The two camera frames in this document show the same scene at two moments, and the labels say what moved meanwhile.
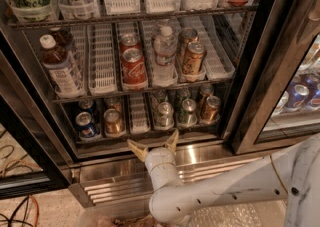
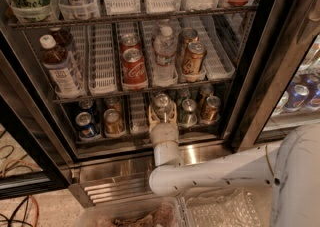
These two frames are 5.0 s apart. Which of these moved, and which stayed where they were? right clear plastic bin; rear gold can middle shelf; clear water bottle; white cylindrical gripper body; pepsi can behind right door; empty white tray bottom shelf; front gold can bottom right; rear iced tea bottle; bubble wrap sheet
Moved: white cylindrical gripper body
Stayed: rear iced tea bottle; rear gold can middle shelf; pepsi can behind right door; front gold can bottom right; empty white tray bottom shelf; bubble wrap sheet; clear water bottle; right clear plastic bin
